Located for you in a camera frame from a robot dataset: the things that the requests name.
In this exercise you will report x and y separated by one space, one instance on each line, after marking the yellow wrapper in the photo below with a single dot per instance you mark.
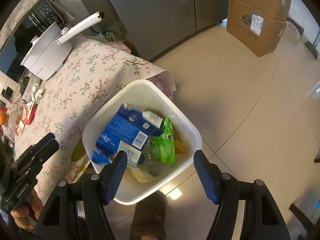
179 148

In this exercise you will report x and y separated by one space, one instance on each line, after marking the white microwave oven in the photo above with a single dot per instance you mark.
41 17

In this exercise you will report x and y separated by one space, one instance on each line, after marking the red plastic wrapper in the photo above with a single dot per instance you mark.
29 110

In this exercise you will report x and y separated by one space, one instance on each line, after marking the clear plastic water bottle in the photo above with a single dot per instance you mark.
150 164

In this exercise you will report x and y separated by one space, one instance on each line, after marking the grey refrigerator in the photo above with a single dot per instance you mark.
151 27

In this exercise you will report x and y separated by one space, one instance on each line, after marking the floral microwave cover cloth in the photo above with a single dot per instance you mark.
21 10

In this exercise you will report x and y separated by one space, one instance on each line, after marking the lower cardboard box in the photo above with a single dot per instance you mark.
255 30

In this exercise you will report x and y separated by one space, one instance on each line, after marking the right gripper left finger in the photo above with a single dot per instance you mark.
76 211

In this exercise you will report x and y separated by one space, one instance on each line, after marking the crumpled white tissue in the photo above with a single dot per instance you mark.
37 93

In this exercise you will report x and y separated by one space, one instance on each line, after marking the green snack wrapper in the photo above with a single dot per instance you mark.
163 146

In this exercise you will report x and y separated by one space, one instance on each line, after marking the white electric pot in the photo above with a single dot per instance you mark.
49 51

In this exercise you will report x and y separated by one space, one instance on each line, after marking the blue silver carton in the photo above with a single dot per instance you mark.
128 131

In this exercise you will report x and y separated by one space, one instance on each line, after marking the person left hand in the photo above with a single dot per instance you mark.
21 213

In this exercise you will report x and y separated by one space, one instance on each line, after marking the orange fruit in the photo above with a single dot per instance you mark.
3 118

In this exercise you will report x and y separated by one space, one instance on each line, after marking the floral tablecloth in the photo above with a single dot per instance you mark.
92 74

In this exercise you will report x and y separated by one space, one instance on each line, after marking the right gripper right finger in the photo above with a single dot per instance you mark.
262 218

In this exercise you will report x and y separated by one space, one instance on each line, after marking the brown fuzzy slipper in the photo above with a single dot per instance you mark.
149 218

